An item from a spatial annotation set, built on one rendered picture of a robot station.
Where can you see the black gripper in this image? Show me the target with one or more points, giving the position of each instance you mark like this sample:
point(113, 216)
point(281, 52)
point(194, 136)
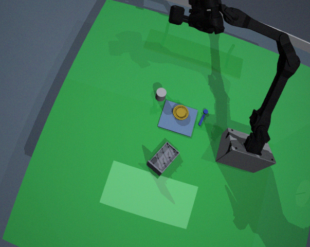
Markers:
point(177, 17)

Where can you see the grey cylinder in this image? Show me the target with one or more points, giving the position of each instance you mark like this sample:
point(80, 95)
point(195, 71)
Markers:
point(160, 94)

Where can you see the golden yellow round plate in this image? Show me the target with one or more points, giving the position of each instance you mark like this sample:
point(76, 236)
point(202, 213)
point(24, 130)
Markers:
point(180, 112)

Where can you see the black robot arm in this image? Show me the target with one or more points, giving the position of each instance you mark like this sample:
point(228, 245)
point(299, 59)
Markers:
point(287, 65)

